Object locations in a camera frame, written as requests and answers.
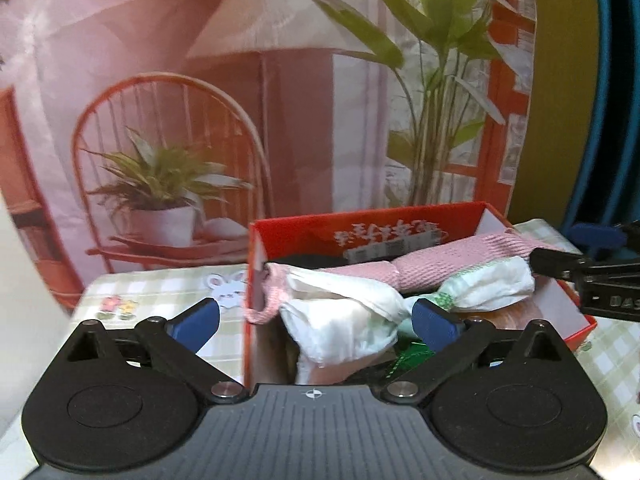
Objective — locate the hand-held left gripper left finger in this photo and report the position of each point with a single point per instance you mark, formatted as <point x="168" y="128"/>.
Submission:
<point x="195" y="322"/>

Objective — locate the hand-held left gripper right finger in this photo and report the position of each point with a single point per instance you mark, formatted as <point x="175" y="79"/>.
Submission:
<point x="435" y="325"/>

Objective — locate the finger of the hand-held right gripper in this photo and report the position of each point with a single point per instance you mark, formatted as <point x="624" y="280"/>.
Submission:
<point x="595" y="235"/>
<point x="557" y="263"/>

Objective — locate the pink knitted cloth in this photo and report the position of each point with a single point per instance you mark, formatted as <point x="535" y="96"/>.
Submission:
<point x="450" y="265"/>

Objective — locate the white green plastic bag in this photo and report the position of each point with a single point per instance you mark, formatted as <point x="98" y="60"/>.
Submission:
<point x="340" y="320"/>

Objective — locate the red cardboard box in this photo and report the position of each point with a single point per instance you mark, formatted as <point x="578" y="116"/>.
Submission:
<point x="310" y="232"/>

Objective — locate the green packet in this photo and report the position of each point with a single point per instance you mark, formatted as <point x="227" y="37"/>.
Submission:
<point x="410" y="358"/>

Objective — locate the checked bunny print tablecloth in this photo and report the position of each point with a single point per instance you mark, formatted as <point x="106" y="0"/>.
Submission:
<point x="150" y="290"/>

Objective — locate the teal curtain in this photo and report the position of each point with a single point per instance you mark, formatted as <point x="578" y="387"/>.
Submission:
<point x="615" y="110"/>

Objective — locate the white marble panel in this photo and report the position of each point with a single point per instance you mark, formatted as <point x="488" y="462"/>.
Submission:
<point x="20" y="310"/>

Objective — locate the printed room scene backdrop cloth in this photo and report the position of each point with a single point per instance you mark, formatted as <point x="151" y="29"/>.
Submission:
<point x="150" y="60"/>

